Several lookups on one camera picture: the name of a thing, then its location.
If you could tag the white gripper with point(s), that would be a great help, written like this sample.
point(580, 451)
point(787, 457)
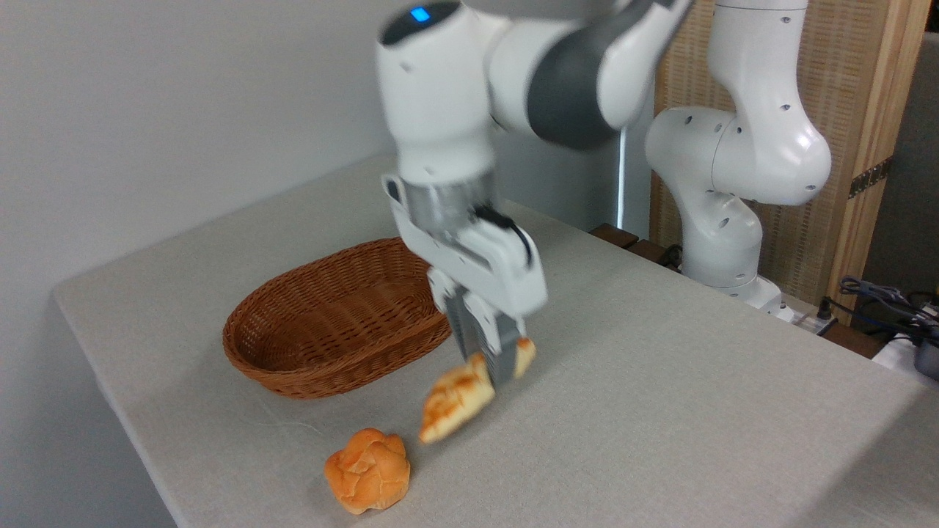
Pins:
point(499, 275)

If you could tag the long braided bread loaf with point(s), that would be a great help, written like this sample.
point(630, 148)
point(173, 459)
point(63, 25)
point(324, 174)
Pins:
point(455, 400)

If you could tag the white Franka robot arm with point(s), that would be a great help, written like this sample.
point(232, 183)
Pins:
point(440, 95)

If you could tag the brown oval wicker basket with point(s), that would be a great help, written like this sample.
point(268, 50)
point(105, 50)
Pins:
point(330, 356)

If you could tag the round knotted bread roll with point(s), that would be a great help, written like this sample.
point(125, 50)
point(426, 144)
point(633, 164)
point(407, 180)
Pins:
point(367, 473)

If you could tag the grey linen tablecloth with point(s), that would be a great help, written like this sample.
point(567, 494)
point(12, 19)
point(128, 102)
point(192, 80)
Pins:
point(660, 396)

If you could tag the bright vertical window strip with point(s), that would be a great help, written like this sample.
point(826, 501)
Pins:
point(624, 176)

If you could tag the metal screen hinge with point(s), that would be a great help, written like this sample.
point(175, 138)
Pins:
point(871, 177)

